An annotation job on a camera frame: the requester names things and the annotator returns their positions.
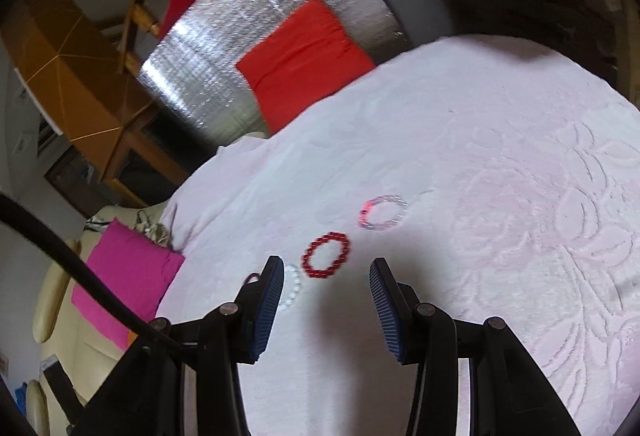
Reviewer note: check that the white textured bedspread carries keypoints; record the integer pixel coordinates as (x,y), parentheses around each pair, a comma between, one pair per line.
(496,177)

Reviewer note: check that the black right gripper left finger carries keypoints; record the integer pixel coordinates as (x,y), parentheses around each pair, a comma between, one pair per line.
(187,373)

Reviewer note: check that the orange cardboard box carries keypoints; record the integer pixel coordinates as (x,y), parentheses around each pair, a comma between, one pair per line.
(131,338)

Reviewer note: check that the wooden cabinet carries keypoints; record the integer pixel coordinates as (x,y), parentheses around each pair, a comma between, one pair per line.
(139,166)

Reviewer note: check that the silver foil insulation panel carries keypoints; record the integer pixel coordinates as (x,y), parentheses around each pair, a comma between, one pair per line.
(192,69)

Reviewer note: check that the cream leather sofa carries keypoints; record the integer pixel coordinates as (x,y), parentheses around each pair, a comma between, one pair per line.
(61,331)

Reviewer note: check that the dark maroon bangle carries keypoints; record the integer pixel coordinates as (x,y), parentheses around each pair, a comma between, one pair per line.
(252,278)

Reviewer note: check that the red cushion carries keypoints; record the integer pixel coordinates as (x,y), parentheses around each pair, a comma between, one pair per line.
(307,58)

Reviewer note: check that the magenta pillow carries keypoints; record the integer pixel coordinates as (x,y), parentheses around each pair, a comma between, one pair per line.
(136,270)

